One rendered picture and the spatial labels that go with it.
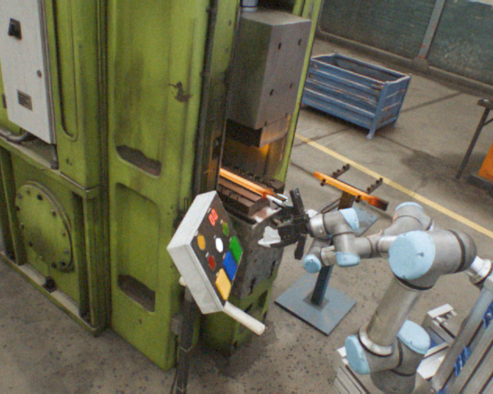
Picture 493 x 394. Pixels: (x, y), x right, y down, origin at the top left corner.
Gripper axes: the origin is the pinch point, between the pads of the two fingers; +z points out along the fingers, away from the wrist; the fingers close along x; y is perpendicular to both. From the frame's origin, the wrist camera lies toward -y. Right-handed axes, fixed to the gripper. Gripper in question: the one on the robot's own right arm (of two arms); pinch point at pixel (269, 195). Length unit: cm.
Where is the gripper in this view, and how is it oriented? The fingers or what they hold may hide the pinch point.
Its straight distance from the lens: 206.6
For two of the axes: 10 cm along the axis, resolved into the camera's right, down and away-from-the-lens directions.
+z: -8.0, -3.9, 4.5
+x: 5.8, -3.6, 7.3
